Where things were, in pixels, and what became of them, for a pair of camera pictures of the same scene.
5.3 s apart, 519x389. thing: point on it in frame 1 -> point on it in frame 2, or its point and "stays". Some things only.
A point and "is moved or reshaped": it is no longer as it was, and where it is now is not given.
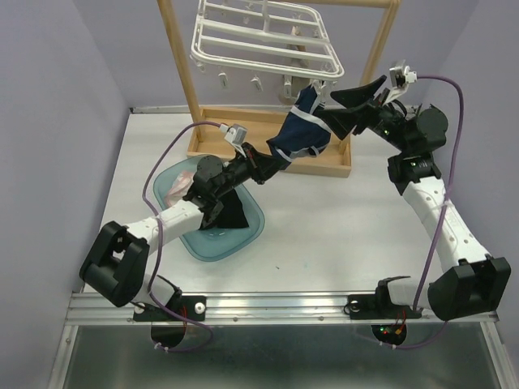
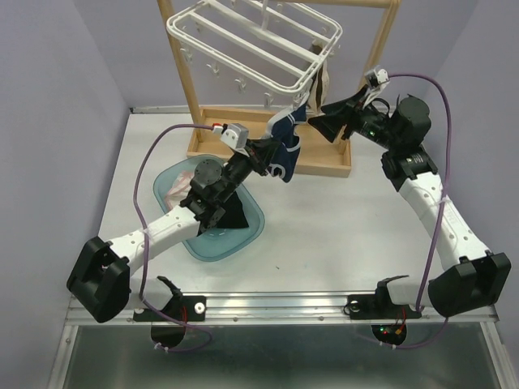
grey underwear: (290, 87) -> (319, 93)
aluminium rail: (257, 309) stays
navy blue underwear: (302, 133) is moved or reshaped
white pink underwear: (179, 188) stays
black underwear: (229, 212) stays
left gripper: (261, 166) -> (260, 151)
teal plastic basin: (217, 244) stays
